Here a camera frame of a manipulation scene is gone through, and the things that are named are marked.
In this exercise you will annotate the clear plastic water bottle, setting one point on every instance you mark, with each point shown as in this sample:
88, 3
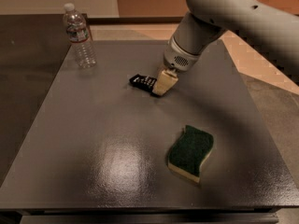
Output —
79, 36

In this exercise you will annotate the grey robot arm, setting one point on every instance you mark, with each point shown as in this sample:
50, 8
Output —
271, 32

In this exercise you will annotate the black rxbar chocolate wrapper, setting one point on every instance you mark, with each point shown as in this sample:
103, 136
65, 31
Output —
144, 83

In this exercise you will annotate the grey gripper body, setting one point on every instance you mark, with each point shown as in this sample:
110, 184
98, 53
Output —
178, 59

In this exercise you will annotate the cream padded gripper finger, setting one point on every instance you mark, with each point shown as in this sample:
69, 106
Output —
166, 80

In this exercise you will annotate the green and yellow sponge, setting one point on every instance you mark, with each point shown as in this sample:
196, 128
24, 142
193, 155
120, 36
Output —
189, 153

